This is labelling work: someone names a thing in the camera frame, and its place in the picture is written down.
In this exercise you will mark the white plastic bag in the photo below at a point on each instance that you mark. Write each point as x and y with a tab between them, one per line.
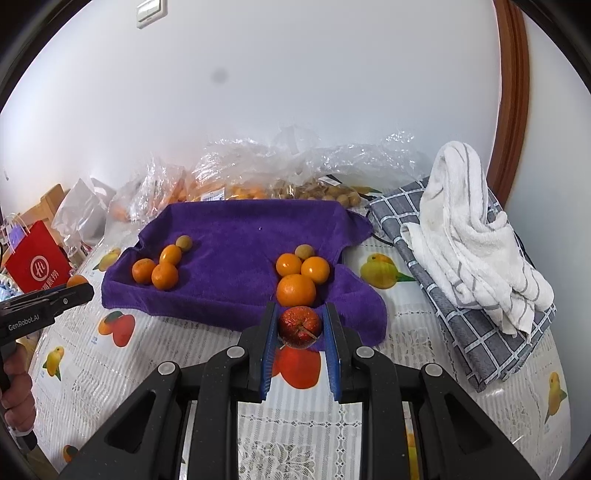
81	215

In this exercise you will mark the large orange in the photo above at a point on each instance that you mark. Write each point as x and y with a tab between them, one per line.
295	290

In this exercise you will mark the round mandarin orange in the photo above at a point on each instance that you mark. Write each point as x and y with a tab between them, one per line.
164	276

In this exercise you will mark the person's left hand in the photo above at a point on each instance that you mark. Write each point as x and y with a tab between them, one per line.
18	401

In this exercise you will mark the oval kumquat orange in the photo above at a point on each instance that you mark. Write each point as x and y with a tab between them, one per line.
317	269

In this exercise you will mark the brown wooden door frame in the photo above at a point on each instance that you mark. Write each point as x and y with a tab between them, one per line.
513	111

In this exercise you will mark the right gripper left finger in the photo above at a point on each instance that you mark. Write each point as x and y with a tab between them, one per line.
184	420

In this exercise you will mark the small orange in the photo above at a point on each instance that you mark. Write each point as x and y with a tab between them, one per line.
288	264

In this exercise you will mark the clear bag of oranges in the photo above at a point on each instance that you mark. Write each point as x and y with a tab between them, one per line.
226	170

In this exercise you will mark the purple towel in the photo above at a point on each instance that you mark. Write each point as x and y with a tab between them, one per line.
229	275

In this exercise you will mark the clear bag of longans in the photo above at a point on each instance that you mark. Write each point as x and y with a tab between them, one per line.
347	172

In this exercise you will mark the tan longan on towel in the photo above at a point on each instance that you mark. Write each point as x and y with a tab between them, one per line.
184	243

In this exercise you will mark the small red apple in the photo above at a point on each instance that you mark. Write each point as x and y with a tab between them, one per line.
299	327

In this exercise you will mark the red paper gift bag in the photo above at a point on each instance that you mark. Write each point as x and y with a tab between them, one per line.
38	263

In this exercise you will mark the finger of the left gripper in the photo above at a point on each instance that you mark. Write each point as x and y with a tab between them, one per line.
59	298

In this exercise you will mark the mandarin on towel left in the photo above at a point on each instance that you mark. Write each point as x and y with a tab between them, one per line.
141	271

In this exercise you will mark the tan longan fruit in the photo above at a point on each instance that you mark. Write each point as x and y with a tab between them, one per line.
304	251

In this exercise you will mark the white wall switch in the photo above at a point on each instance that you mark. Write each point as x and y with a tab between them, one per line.
149	11

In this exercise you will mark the oval kumquat on towel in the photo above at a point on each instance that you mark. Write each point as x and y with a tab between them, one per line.
171	254

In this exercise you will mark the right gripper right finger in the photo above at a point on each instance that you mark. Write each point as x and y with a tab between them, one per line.
420	415

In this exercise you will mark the small mandarin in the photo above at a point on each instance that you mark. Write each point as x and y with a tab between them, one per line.
76	280

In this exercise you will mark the wooden chair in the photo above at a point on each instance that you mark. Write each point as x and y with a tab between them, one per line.
45	209

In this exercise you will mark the white striped towel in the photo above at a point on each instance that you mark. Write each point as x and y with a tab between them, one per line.
475	261

